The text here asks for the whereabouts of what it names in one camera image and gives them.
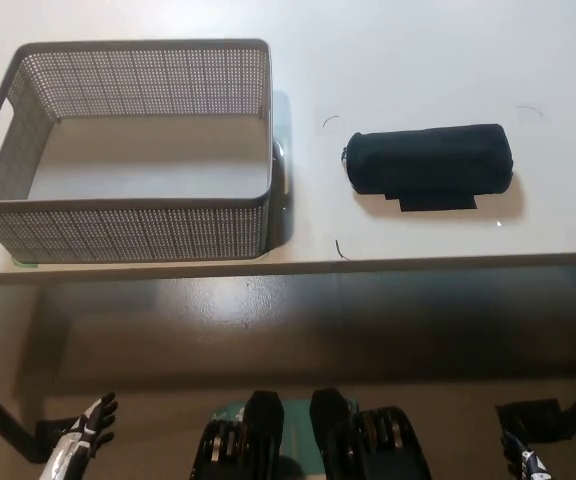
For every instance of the robot right hand white black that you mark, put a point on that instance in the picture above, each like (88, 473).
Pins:
(525, 465)

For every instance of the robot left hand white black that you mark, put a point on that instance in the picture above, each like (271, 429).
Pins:
(85, 430)

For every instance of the black fabric pencil case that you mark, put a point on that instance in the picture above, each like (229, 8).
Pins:
(428, 155)

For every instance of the grey perforated plastic basket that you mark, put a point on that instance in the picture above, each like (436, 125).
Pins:
(118, 230)

